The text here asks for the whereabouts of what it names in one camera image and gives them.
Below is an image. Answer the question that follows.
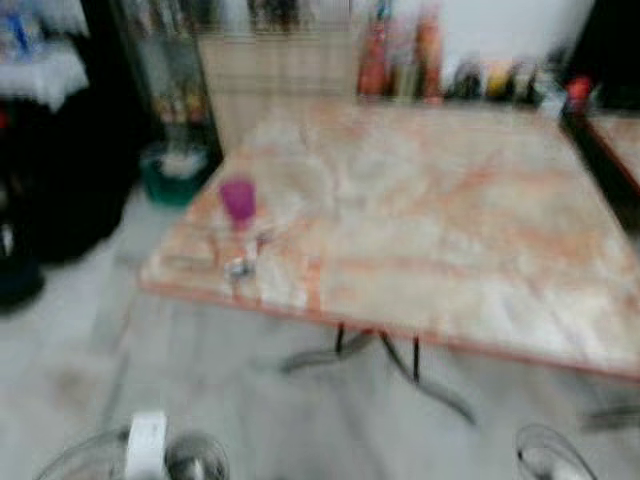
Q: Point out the marble-pattern table with orange edge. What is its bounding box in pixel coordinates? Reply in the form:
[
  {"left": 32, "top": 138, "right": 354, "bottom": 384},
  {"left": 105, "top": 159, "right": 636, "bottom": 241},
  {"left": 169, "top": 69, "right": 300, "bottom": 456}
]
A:
[
  {"left": 585, "top": 110, "right": 640, "bottom": 196},
  {"left": 138, "top": 98, "right": 640, "bottom": 426}
]

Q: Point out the small red jar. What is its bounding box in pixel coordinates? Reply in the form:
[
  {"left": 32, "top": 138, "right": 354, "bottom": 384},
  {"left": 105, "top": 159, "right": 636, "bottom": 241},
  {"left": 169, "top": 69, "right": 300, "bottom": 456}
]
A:
[{"left": 568, "top": 78, "right": 593, "bottom": 113}]

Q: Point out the small white container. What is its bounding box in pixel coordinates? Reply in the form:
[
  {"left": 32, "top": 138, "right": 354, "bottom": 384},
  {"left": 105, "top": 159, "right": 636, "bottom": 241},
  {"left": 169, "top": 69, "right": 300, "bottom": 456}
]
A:
[{"left": 540, "top": 85, "right": 566, "bottom": 116}]

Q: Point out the black cabinet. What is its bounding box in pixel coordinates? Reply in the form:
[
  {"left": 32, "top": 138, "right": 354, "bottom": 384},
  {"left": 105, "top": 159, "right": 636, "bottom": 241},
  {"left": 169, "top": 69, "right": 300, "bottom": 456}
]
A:
[{"left": 575, "top": 0, "right": 640, "bottom": 106}]

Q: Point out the yellow-lid jar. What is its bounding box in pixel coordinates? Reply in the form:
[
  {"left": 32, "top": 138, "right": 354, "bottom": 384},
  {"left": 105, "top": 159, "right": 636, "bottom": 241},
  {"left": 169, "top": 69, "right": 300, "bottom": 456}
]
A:
[{"left": 485, "top": 60, "right": 511, "bottom": 101}]

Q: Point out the tall orange sauce bottle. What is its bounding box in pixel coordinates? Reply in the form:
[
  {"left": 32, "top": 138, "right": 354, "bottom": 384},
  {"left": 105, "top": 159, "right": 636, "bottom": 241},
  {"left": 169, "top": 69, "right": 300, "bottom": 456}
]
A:
[{"left": 414, "top": 8, "right": 445, "bottom": 101}]

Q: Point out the greenish glass bottle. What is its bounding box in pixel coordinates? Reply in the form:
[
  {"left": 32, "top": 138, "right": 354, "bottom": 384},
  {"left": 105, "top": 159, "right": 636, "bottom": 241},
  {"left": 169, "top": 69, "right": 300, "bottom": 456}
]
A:
[{"left": 393, "top": 40, "right": 417, "bottom": 101}]

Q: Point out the red sauce bottle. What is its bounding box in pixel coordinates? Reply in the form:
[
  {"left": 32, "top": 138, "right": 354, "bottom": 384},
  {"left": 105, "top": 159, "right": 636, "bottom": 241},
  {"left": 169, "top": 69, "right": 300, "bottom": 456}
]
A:
[{"left": 358, "top": 15, "right": 391, "bottom": 98}]

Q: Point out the beige wicker crate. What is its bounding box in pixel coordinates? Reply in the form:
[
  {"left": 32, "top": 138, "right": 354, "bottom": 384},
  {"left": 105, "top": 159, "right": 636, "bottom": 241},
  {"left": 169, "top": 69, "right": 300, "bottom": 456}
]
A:
[{"left": 195, "top": 30, "right": 363, "bottom": 151}]

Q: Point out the small clear glass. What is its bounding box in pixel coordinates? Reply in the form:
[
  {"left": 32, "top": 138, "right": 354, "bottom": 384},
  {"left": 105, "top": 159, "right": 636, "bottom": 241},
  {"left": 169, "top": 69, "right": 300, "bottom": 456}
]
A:
[{"left": 225, "top": 255, "right": 256, "bottom": 283}]

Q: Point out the purple plastic cup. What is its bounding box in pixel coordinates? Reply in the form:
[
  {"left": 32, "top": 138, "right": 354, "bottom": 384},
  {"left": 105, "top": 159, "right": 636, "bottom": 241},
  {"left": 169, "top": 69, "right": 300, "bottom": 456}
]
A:
[{"left": 220, "top": 178, "right": 258, "bottom": 229}]

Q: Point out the green plastic basin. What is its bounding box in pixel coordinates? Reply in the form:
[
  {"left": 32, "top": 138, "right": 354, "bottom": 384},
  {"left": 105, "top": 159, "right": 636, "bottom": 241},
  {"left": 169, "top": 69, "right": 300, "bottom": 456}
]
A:
[{"left": 140, "top": 140, "right": 213, "bottom": 208}]

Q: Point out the glass display cabinet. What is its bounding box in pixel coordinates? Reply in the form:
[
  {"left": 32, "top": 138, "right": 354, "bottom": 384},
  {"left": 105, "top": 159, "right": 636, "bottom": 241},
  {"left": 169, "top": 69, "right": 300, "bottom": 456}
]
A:
[{"left": 112, "top": 0, "right": 216, "bottom": 151}]

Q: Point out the white lace cloth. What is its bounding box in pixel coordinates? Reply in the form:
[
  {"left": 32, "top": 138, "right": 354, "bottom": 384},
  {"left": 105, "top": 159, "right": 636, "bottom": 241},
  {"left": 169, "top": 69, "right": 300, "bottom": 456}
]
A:
[{"left": 0, "top": 40, "right": 91, "bottom": 109}]

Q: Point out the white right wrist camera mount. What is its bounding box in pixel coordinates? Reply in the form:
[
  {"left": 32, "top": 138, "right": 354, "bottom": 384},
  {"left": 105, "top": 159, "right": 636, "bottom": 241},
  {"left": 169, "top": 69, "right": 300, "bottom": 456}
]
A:
[{"left": 555, "top": 462, "right": 601, "bottom": 480}]

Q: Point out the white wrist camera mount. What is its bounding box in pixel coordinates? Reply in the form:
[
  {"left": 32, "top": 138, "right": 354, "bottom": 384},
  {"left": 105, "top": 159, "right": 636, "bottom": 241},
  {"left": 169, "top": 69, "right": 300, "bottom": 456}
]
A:
[
  {"left": 125, "top": 410, "right": 169, "bottom": 480},
  {"left": 555, "top": 462, "right": 601, "bottom": 480}
]

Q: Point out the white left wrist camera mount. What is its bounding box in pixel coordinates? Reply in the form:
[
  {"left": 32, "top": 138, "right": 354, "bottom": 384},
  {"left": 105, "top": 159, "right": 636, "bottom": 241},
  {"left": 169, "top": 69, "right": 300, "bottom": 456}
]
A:
[{"left": 125, "top": 410, "right": 169, "bottom": 480}]

